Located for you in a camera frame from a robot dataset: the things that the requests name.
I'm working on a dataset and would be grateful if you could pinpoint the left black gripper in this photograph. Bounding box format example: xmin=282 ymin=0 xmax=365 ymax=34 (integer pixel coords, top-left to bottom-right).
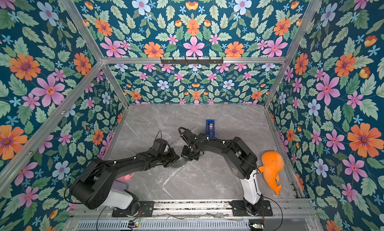
xmin=156 ymin=148 xmax=181 ymax=168

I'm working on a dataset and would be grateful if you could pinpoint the clear bubble wrap sheet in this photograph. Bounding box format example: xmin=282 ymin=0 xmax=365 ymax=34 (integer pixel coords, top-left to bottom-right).
xmin=148 ymin=139 xmax=188 ymax=191

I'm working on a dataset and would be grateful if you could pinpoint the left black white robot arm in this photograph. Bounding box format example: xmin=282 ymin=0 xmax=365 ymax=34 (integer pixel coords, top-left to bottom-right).
xmin=70 ymin=148 xmax=180 ymax=217

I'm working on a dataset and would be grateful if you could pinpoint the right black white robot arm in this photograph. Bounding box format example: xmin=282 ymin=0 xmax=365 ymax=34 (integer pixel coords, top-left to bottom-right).
xmin=181 ymin=134 xmax=264 ymax=216

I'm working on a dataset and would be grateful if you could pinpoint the blue tape dispenser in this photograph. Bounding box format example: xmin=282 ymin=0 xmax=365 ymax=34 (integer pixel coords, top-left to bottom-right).
xmin=206 ymin=120 xmax=215 ymax=138

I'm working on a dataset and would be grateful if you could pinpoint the pink plush toy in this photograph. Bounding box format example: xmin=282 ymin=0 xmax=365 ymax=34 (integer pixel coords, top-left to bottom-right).
xmin=116 ymin=173 xmax=134 ymax=182

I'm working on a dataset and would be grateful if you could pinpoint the orange plush whale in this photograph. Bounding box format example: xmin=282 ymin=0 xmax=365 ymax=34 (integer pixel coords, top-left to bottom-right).
xmin=259 ymin=151 xmax=285 ymax=196

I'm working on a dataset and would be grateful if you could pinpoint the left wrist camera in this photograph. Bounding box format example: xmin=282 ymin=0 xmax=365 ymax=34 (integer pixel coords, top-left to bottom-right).
xmin=152 ymin=139 xmax=170 ymax=154

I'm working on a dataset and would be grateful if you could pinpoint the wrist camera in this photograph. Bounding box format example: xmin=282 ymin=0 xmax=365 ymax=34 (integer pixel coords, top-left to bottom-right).
xmin=152 ymin=139 xmax=170 ymax=154
xmin=178 ymin=127 xmax=196 ymax=146

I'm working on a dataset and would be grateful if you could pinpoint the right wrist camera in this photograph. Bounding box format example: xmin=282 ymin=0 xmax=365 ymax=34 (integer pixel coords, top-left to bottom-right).
xmin=178 ymin=127 xmax=196 ymax=146

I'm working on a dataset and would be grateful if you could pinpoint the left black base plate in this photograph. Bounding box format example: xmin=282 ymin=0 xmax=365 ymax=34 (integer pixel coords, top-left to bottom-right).
xmin=112 ymin=201 xmax=155 ymax=218

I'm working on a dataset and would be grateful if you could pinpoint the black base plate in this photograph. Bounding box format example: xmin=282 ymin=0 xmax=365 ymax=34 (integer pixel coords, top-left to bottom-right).
xmin=112 ymin=201 xmax=155 ymax=218
xmin=230 ymin=200 xmax=273 ymax=217

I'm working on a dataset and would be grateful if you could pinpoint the aluminium mounting rail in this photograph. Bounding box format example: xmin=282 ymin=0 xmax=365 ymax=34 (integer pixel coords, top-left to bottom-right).
xmin=68 ymin=199 xmax=319 ymax=221

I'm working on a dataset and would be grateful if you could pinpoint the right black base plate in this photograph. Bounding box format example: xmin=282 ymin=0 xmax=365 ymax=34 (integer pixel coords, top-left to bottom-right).
xmin=230 ymin=200 xmax=273 ymax=217

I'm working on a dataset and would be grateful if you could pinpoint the white vented cable duct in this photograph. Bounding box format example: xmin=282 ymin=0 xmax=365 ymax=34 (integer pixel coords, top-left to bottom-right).
xmin=75 ymin=219 xmax=250 ymax=231

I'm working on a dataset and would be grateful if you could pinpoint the black hook rail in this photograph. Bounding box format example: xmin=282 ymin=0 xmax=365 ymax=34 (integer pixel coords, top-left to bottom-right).
xmin=160 ymin=57 xmax=224 ymax=65

